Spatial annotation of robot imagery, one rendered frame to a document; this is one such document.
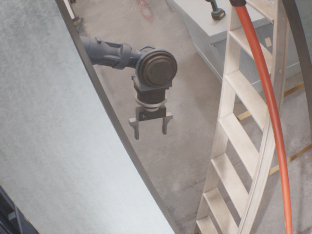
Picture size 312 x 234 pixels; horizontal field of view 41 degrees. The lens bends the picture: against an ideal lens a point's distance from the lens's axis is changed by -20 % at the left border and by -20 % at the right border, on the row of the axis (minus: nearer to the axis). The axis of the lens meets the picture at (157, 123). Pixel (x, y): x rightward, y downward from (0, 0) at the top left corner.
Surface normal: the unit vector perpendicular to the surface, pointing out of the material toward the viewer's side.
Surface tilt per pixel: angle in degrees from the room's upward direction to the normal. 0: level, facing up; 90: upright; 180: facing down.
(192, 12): 0
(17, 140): 90
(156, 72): 90
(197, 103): 0
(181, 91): 0
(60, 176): 90
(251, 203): 88
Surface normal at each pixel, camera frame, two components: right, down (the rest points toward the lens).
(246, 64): 0.25, 0.55
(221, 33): 0.11, 0.23
